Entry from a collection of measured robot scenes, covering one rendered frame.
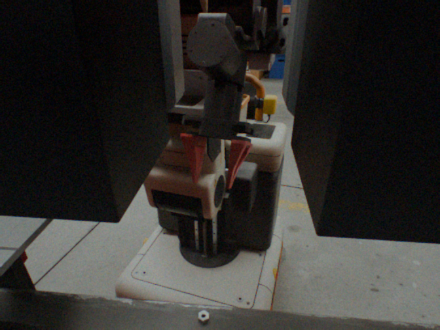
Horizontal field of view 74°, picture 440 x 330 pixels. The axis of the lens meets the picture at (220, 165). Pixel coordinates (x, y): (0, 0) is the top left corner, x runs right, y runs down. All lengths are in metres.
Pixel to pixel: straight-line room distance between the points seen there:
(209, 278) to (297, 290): 0.53
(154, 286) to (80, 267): 0.66
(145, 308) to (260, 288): 0.82
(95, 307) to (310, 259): 1.43
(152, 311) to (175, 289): 0.79
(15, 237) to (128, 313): 0.17
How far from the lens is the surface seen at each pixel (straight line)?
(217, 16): 0.39
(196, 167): 0.45
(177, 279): 1.25
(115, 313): 0.45
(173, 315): 0.44
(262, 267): 1.30
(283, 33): 0.71
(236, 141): 0.41
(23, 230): 0.42
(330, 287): 1.67
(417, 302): 1.79
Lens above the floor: 1.23
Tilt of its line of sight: 29 degrees down
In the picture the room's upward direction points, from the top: straight up
